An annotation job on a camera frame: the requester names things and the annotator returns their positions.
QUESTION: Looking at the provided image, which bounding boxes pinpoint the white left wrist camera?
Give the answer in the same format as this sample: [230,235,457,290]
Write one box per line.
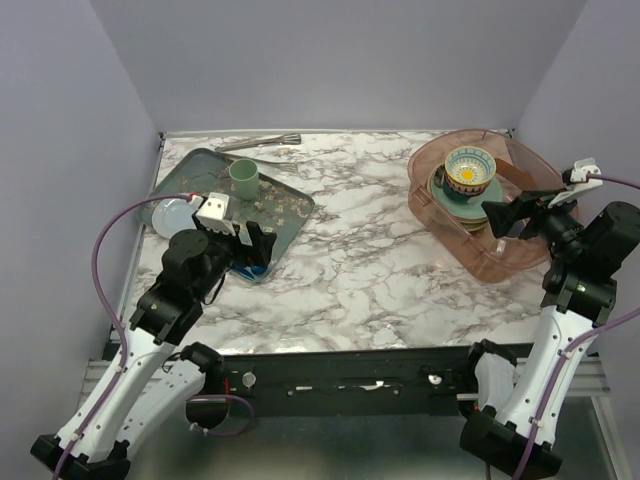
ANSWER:
[188,192,237,236]

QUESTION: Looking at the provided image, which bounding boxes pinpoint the floral teal tray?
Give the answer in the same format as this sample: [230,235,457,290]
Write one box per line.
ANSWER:
[151,148,315,280]

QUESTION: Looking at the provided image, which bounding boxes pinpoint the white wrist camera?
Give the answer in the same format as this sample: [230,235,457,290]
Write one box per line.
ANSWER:
[548,158,603,208]
[188,192,237,236]

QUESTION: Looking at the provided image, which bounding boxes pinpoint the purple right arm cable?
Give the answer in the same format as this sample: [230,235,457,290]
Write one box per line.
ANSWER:
[479,172,640,480]

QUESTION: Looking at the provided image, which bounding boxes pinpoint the green and cream plate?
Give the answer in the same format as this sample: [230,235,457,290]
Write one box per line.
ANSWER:
[430,167,503,220]

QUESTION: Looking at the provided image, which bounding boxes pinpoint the aluminium frame rail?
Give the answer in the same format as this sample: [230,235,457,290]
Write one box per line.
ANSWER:
[78,357,610,406]

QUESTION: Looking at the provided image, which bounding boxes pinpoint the patterned ceramic bowl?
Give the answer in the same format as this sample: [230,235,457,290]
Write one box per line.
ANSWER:
[432,164,488,204]

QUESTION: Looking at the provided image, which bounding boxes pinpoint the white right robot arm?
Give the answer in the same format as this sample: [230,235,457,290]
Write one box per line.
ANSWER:
[459,190,639,479]

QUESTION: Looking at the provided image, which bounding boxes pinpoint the yellow blue patterned bowl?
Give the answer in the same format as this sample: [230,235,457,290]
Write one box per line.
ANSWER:
[444,146,497,186]

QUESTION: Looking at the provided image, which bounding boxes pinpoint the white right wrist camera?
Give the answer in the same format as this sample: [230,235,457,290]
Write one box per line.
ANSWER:
[548,158,603,208]

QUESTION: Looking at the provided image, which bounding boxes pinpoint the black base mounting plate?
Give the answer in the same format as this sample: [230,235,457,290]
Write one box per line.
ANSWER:
[164,344,521,416]

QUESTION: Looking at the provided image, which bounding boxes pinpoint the yellow and cream plate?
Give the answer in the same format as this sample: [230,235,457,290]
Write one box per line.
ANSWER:
[456,217,488,230]

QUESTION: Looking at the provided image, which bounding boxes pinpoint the cream divided bowl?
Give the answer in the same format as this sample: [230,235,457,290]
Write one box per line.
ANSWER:
[462,222,491,233]

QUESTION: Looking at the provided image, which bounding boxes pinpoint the light blue saucer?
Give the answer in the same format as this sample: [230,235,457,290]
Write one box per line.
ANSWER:
[151,199,196,239]

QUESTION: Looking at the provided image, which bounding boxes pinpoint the blue spoon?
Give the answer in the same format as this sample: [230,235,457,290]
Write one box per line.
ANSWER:
[231,265,268,283]

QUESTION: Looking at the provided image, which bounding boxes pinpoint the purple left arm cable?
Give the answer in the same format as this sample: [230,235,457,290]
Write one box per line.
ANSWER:
[49,194,256,480]

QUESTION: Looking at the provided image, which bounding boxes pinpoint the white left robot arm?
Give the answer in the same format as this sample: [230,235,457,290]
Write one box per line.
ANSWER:
[31,221,277,479]

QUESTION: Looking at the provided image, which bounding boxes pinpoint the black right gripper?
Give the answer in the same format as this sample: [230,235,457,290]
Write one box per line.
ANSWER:
[483,186,588,257]

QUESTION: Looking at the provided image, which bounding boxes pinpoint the metal serving tongs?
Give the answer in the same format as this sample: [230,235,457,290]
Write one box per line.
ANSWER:
[215,133,302,153]

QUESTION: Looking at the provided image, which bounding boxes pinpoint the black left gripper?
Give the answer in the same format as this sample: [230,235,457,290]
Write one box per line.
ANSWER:
[193,211,277,301]

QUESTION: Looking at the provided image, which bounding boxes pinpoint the transparent pink plastic bin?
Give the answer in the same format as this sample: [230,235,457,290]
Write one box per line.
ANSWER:
[408,129,562,283]

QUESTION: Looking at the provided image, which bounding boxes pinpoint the green plastic cup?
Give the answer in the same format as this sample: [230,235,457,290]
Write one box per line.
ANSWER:
[229,158,259,201]

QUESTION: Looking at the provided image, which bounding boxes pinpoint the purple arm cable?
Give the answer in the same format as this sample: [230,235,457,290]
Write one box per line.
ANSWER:
[49,194,256,480]
[479,172,640,480]

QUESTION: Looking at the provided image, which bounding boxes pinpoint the red patterned bowl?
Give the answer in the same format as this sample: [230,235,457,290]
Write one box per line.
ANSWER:
[442,182,489,203]

